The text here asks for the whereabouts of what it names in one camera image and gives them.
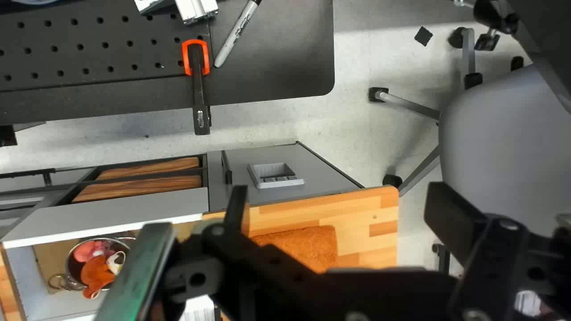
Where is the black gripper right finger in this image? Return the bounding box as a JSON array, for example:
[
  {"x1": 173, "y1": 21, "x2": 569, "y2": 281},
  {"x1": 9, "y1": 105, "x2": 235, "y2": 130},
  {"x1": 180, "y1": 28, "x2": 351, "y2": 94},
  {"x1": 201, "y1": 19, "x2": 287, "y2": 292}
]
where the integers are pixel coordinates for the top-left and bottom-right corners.
[{"x1": 424, "y1": 180, "x2": 531, "y2": 299}]

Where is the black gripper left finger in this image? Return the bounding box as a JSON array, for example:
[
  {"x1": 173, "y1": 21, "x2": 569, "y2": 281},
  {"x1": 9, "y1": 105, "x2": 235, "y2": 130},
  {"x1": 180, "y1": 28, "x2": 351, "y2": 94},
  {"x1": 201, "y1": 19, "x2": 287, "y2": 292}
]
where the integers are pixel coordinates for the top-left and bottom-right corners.
[{"x1": 201, "y1": 183, "x2": 317, "y2": 281}]

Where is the orange plush doll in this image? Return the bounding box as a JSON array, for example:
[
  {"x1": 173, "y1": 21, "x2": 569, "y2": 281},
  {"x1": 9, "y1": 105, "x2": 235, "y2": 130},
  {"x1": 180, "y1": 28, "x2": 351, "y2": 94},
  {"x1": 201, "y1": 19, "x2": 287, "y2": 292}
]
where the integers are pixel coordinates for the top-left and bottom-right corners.
[{"x1": 78, "y1": 253, "x2": 128, "y2": 299}]

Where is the wooden front drawer unit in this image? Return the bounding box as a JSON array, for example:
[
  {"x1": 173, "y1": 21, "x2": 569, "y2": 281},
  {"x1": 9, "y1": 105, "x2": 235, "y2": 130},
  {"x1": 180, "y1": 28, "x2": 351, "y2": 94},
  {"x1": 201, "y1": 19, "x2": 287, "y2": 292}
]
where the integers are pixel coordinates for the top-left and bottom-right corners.
[{"x1": 69, "y1": 155, "x2": 205, "y2": 205}]

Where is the orange black clamp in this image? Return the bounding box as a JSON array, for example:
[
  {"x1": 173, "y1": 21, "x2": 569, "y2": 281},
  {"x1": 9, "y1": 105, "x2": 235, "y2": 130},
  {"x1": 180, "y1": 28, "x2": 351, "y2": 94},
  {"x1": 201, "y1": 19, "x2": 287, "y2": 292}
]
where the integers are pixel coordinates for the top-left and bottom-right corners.
[{"x1": 178, "y1": 37, "x2": 214, "y2": 137}]

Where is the white toy sink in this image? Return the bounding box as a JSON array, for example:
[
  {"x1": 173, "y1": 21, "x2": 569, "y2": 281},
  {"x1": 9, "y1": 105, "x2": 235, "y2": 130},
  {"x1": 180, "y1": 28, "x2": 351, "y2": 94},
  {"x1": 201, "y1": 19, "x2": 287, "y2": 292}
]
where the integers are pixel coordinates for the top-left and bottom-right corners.
[{"x1": 0, "y1": 185, "x2": 210, "y2": 321}]

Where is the black perforated table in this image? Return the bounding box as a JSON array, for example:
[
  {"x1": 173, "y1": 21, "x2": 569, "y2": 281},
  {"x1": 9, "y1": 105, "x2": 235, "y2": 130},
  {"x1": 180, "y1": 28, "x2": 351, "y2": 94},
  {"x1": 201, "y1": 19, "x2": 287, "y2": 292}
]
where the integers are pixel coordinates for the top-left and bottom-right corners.
[{"x1": 0, "y1": 0, "x2": 335, "y2": 128}]

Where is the white marker pen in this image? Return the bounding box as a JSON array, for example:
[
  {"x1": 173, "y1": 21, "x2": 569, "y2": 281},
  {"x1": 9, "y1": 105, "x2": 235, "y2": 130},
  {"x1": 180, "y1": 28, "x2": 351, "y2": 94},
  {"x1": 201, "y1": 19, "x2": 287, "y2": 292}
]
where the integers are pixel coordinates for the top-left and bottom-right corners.
[{"x1": 212, "y1": 0, "x2": 264, "y2": 69}]

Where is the aluminium extrusion piece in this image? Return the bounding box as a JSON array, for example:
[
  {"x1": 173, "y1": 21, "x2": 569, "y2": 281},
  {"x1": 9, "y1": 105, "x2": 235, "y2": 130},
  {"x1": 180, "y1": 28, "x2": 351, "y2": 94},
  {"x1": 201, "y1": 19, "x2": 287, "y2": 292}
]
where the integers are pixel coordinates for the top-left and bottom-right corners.
[
  {"x1": 173, "y1": 0, "x2": 221, "y2": 26},
  {"x1": 132, "y1": 0, "x2": 169, "y2": 14}
]

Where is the black cabinet door handle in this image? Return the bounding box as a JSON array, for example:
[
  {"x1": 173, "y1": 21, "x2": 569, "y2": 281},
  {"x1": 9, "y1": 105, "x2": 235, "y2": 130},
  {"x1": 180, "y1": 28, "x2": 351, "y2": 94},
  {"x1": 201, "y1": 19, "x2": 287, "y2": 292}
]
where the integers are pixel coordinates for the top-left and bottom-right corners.
[{"x1": 221, "y1": 149, "x2": 235, "y2": 187}]

